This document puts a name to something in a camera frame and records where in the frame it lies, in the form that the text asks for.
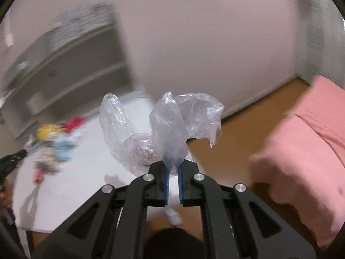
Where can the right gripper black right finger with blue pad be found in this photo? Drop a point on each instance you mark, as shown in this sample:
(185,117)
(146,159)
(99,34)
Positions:
(236,223)

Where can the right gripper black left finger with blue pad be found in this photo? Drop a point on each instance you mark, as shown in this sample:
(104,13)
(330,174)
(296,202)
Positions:
(111,223)

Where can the clear plastic bag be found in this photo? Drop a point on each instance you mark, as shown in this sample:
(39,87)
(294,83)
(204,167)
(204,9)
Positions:
(173,121)

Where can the pile of colourful trash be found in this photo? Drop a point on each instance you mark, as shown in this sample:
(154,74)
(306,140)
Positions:
(55,143)

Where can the person's left hand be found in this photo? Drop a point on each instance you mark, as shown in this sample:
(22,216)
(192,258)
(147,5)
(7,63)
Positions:
(6,194)

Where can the white round table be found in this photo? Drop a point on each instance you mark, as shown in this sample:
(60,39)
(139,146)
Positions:
(43,207)

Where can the crumpled white tissue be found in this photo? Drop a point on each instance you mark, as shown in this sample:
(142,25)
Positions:
(173,217)

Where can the pink bed blanket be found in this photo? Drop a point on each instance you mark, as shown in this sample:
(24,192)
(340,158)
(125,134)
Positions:
(302,160)

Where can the white shelving unit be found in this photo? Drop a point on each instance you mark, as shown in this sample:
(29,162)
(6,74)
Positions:
(66,70)

